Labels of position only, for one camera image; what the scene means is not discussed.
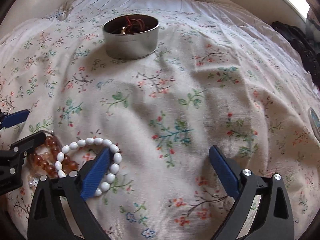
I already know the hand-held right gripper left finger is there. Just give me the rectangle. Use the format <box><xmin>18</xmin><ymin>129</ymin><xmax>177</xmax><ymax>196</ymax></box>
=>
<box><xmin>27</xmin><ymin>147</ymin><xmax>112</xmax><ymax>240</ymax></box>

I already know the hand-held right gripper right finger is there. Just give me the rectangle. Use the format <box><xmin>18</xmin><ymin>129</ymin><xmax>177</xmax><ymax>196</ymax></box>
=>
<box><xmin>209</xmin><ymin>144</ymin><xmax>296</xmax><ymax>240</ymax></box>

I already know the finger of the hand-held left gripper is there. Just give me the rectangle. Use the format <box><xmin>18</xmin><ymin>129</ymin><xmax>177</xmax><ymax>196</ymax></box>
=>
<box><xmin>0</xmin><ymin>109</ymin><xmax>30</xmax><ymax>131</ymax></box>
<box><xmin>10</xmin><ymin>131</ymin><xmax>47</xmax><ymax>161</ymax></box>

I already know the amber bead bracelet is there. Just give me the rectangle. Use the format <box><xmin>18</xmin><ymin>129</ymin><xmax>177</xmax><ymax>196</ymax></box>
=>
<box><xmin>29</xmin><ymin>136</ymin><xmax>79</xmax><ymax>180</ymax></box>

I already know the clear bead bracelet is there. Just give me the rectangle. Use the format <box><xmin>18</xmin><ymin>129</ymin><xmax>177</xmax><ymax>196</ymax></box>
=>
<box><xmin>27</xmin><ymin>174</ymin><xmax>40</xmax><ymax>188</ymax></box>

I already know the white bead bracelet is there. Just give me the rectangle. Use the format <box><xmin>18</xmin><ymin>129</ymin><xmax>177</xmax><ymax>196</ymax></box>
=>
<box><xmin>55</xmin><ymin>137</ymin><xmax>122</xmax><ymax>197</ymax></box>

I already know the round metal tin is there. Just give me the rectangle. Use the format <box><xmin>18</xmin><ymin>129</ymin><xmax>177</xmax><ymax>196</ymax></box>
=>
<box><xmin>102</xmin><ymin>15</ymin><xmax>160</xmax><ymax>61</ymax></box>

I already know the red cord bracelet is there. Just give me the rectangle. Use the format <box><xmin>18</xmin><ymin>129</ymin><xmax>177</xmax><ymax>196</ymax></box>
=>
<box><xmin>122</xmin><ymin>16</ymin><xmax>147</xmax><ymax>32</ymax></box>

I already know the floral duvet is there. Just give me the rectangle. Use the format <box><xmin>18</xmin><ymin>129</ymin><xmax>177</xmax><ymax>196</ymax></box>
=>
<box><xmin>0</xmin><ymin>7</ymin><xmax>320</xmax><ymax>240</ymax></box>

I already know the round tin lid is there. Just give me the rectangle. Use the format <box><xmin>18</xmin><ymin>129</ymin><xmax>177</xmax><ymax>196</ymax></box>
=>
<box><xmin>307</xmin><ymin>107</ymin><xmax>320</xmax><ymax>138</ymax></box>

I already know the black jacket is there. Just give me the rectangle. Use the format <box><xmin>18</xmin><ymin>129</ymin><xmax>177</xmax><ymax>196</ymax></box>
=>
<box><xmin>271</xmin><ymin>21</ymin><xmax>320</xmax><ymax>81</ymax></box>

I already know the boat print curtain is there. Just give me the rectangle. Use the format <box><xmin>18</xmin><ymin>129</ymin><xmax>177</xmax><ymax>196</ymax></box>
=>
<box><xmin>306</xmin><ymin>6</ymin><xmax>320</xmax><ymax>31</ymax></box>

